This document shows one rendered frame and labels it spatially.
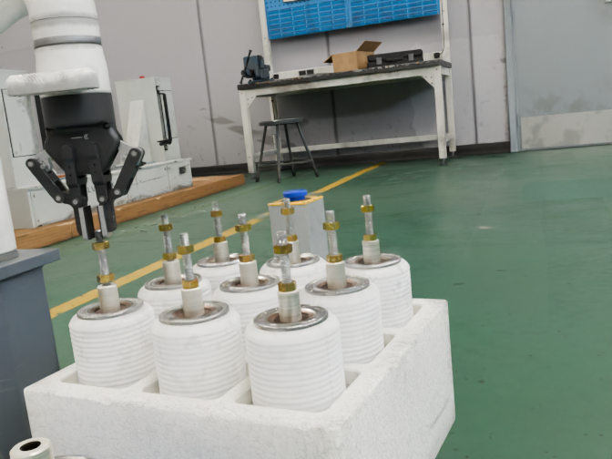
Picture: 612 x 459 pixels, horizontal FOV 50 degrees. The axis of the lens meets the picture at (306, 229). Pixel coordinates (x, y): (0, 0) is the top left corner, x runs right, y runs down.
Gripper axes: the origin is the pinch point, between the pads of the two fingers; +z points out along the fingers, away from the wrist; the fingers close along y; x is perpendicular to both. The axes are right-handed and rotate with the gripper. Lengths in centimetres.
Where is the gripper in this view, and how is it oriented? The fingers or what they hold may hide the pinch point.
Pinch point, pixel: (96, 221)
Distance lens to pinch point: 77.8
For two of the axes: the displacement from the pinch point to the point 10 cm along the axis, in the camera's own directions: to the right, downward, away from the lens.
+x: -0.1, 1.7, -9.9
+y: -9.9, 1.0, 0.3
